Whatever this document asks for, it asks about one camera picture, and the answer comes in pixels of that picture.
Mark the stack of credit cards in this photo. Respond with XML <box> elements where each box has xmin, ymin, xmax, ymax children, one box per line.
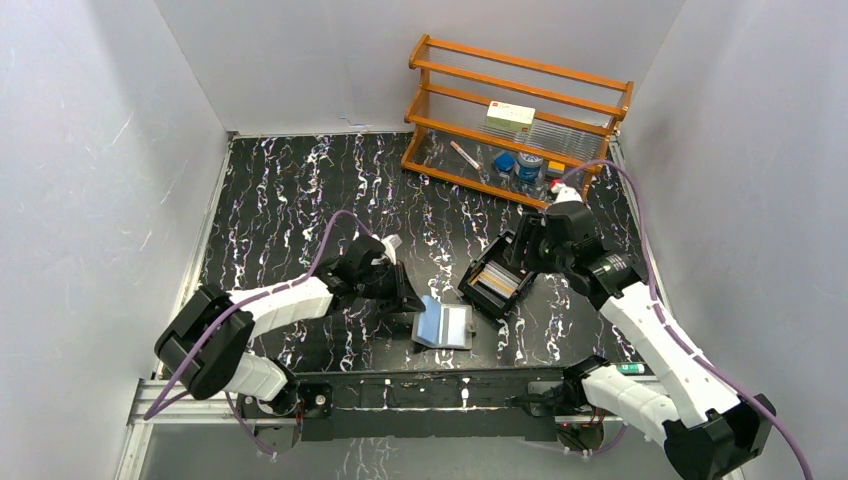
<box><xmin>470</xmin><ymin>262</ymin><xmax>521</xmax><ymax>299</ymax></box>

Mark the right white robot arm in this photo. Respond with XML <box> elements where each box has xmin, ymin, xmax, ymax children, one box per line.
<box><xmin>510</xmin><ymin>200</ymin><xmax>775</xmax><ymax>479</ymax></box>

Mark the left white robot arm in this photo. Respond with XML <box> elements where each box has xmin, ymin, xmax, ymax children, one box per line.
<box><xmin>154</xmin><ymin>235</ymin><xmax>425</xmax><ymax>416</ymax></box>

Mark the black plastic card box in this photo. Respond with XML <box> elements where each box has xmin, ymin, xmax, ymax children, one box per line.
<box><xmin>457</xmin><ymin>229</ymin><xmax>537</xmax><ymax>321</ymax></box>

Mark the yellow black small block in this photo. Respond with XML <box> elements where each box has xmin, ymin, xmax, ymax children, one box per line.
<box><xmin>544</xmin><ymin>161</ymin><xmax>567</xmax><ymax>180</ymax></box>

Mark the blue white round can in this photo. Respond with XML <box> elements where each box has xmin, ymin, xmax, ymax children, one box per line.
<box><xmin>515</xmin><ymin>152</ymin><xmax>544</xmax><ymax>183</ymax></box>

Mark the blue small cube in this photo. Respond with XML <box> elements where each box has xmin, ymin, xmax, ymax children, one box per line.
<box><xmin>493</xmin><ymin>151</ymin><xmax>515</xmax><ymax>175</ymax></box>

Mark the red white pen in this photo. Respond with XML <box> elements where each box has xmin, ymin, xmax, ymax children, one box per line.
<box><xmin>450</xmin><ymin>141</ymin><xmax>482</xmax><ymax>171</ymax></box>

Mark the orange wooden shelf rack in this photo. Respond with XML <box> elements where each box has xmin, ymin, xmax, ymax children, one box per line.
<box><xmin>401</xmin><ymin>34</ymin><xmax>635</xmax><ymax>209</ymax></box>

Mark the white green carton box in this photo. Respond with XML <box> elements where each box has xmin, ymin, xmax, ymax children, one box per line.
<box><xmin>485</xmin><ymin>101</ymin><xmax>536</xmax><ymax>133</ymax></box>

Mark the green marker pen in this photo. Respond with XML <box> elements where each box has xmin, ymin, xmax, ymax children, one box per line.
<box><xmin>614</xmin><ymin>362</ymin><xmax>648</xmax><ymax>376</ymax></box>

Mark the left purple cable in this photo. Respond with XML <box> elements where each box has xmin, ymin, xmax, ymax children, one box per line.
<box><xmin>142</xmin><ymin>210</ymin><xmax>376</xmax><ymax>458</ymax></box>

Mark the purple cable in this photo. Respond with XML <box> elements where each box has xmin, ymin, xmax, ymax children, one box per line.
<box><xmin>142</xmin><ymin>210</ymin><xmax>376</xmax><ymax>458</ymax></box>
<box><xmin>559</xmin><ymin>158</ymin><xmax>815</xmax><ymax>480</ymax></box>

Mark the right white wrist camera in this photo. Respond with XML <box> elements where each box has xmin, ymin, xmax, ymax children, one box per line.
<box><xmin>549</xmin><ymin>179</ymin><xmax>584</xmax><ymax>204</ymax></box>

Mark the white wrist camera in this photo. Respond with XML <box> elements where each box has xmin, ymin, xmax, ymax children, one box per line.
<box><xmin>380</xmin><ymin>234</ymin><xmax>402</xmax><ymax>264</ymax></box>
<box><xmin>549</xmin><ymin>179</ymin><xmax>584</xmax><ymax>204</ymax></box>

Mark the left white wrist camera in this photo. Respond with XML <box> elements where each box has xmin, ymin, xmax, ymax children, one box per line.
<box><xmin>380</xmin><ymin>234</ymin><xmax>402</xmax><ymax>264</ymax></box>

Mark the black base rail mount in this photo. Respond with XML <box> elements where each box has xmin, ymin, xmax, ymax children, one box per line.
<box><xmin>237</xmin><ymin>366</ymin><xmax>621</xmax><ymax>451</ymax></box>

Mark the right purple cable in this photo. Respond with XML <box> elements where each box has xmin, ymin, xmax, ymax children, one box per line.
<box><xmin>559</xmin><ymin>158</ymin><xmax>815</xmax><ymax>480</ymax></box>

